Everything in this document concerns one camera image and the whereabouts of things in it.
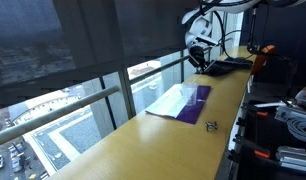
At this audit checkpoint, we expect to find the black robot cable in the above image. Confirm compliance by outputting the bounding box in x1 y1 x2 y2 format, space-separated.
197 0 257 63

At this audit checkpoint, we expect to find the aluminium profile rail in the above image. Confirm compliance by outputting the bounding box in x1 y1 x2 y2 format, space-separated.
276 146 306 172
275 106 306 122

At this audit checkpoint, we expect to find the grey coiled cable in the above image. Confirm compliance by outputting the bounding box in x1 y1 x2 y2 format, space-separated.
286 118 306 144

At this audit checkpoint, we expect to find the black cloth bag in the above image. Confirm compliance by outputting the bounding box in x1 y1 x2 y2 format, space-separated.
203 57 253 77

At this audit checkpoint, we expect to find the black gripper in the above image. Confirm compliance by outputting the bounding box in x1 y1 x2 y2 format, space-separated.
189 46 205 70

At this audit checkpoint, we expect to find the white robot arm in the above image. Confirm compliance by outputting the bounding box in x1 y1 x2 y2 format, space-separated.
182 0 306 72

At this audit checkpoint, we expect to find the purple folder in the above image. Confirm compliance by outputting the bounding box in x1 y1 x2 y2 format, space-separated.
173 85 211 124

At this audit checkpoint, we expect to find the orange black clamp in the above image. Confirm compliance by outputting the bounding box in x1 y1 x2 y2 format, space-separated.
241 103 268 117
233 134 270 159

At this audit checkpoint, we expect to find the metal window railing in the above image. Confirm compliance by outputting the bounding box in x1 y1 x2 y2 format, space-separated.
0 86 120 145

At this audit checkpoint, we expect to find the clear plastic straw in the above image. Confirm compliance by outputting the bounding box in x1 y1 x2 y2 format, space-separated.
193 64 211 82

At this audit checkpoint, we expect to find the clear plastic cup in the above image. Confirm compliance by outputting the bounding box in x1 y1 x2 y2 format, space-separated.
182 82 198 106

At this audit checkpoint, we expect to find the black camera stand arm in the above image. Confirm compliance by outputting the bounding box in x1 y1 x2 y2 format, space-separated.
247 5 292 61

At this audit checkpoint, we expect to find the orange chair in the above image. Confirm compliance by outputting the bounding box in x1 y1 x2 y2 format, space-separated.
251 45 275 75

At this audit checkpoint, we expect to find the white paper sheet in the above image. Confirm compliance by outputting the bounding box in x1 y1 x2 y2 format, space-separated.
145 84 186 118

